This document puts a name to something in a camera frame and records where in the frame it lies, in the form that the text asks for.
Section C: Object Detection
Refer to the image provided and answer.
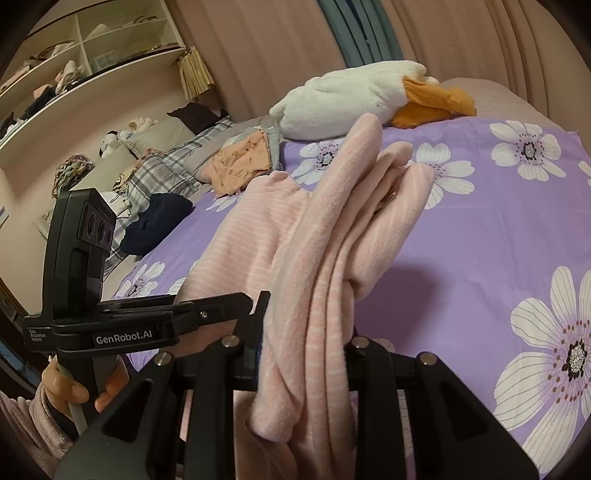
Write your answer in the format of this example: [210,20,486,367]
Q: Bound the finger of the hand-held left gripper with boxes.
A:
[98,292,254,329]

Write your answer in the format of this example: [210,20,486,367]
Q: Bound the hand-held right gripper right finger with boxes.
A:
[344,336,540,480]

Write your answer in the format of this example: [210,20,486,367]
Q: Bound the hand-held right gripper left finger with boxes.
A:
[54,291,271,480]

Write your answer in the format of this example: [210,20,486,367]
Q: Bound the pink striped garment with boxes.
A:
[178,112,435,480]

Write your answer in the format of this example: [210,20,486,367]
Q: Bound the person's left forearm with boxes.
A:
[0,382,78,468]

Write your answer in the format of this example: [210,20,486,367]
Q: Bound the dark folded clothes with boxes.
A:
[22,85,57,117]

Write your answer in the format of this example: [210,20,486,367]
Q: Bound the white folded clothes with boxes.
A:
[54,60,89,94]

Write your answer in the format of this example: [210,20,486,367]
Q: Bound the pink folded clothes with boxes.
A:
[0,64,29,89]

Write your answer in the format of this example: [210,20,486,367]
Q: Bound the person's left hand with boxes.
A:
[41,356,129,415]

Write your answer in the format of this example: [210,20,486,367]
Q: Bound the multicoloured patterned cloth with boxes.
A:
[52,154,95,192]

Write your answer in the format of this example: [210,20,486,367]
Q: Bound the navy cloth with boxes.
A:
[119,193,195,257]

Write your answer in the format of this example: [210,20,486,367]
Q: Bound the beige cushion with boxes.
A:
[69,145,139,195]

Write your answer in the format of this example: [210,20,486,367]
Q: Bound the black and white plush toy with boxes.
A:
[99,130,126,160]

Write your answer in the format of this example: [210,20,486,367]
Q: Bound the plaid cloth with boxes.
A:
[104,115,234,278]

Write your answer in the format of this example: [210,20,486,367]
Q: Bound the orange printed garment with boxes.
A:
[203,129,273,197]

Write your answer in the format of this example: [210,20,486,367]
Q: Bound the grey pillow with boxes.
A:
[124,117,199,158]

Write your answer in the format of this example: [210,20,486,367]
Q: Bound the grey garment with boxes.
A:
[240,126,284,171]

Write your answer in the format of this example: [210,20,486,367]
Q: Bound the purple floral bedsheet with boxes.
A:
[111,113,591,476]

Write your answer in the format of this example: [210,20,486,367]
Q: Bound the dark brown cloth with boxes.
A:
[167,102,229,134]

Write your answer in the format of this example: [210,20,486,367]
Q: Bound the clear storage box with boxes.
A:
[90,52,122,71]

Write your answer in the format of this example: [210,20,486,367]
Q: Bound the yellow tassel bundle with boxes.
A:
[178,46,217,100]

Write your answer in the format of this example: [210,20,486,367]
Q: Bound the white plush goose toy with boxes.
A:
[269,60,477,141]

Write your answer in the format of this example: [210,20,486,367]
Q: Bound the pink curtain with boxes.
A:
[166,0,591,153]

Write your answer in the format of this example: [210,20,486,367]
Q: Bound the teal curtain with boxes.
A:
[318,0,400,70]

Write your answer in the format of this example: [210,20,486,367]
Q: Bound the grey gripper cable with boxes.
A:
[55,362,89,437]

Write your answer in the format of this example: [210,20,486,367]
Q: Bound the white wall shelf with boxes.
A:
[0,0,188,153]

